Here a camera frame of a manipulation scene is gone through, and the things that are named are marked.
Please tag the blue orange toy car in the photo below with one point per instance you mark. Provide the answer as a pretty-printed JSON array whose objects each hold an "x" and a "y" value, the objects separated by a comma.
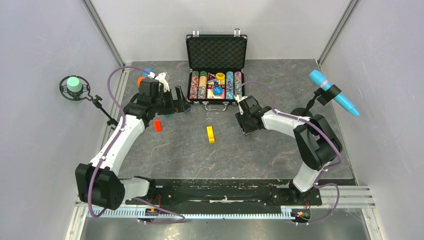
[{"x": 147, "y": 74}]

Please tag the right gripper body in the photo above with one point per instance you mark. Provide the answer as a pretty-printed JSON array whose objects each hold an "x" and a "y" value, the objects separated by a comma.
[{"x": 244, "y": 119}]

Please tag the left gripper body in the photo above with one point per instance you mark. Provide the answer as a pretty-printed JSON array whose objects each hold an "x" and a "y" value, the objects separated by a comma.
[{"x": 163, "y": 103}]

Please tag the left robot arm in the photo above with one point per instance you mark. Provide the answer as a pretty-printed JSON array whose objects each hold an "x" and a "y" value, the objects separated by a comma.
[{"x": 98, "y": 181}]

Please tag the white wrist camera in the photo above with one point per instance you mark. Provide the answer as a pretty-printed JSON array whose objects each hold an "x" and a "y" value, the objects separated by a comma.
[
  {"x": 239, "y": 98},
  {"x": 162, "y": 78}
]

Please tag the blue microphone on stand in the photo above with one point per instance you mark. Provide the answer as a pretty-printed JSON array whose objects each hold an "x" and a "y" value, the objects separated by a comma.
[{"x": 325, "y": 93}]

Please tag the yellow dealer button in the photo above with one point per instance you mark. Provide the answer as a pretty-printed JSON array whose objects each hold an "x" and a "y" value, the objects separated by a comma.
[{"x": 220, "y": 76}]

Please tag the black poker chip case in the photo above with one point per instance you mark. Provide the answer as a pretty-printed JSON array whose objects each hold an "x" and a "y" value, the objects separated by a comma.
[{"x": 209, "y": 54}]

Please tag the green microphone on stand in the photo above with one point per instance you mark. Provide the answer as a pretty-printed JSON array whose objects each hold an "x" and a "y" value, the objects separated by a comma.
[{"x": 76, "y": 88}]

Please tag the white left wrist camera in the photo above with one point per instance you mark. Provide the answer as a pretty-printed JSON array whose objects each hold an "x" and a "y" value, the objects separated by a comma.
[{"x": 162, "y": 78}]

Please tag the orange block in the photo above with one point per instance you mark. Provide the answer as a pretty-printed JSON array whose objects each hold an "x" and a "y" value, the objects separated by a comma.
[{"x": 158, "y": 126}]

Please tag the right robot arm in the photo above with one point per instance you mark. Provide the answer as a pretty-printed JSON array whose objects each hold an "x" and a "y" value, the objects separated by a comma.
[{"x": 316, "y": 141}]

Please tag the blue small blind button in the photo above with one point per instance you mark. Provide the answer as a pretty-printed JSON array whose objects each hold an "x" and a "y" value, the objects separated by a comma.
[{"x": 217, "y": 91}]

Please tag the yellow arch block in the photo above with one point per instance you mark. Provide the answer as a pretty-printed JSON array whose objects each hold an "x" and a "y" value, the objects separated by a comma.
[{"x": 210, "y": 134}]

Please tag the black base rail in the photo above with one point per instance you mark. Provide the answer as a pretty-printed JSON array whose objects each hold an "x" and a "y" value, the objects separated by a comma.
[{"x": 228, "y": 196}]

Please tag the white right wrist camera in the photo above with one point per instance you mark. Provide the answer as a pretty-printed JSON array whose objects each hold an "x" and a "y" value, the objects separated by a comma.
[{"x": 239, "y": 98}]

